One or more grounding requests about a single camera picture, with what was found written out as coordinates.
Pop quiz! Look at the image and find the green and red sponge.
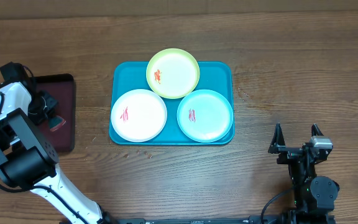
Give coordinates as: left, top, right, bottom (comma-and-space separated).
48, 115, 66, 132

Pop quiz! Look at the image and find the white plate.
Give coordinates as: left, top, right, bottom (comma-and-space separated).
110, 89, 167, 142

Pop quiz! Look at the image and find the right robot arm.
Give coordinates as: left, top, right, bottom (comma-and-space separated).
260, 124, 340, 223

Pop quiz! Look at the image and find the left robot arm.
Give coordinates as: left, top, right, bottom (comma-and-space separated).
0, 62, 117, 223

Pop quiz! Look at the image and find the black tray with maroon inside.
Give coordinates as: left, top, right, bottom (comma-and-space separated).
35, 73, 76, 153

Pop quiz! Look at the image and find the teal plastic tray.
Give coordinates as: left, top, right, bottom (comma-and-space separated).
111, 61, 234, 146

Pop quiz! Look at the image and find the light blue plate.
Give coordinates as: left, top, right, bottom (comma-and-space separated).
177, 90, 234, 143

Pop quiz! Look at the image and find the yellow-green plate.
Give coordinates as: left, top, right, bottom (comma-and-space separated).
146, 48, 200, 99

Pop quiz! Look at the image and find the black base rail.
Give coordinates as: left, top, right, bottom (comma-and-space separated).
104, 215, 336, 224

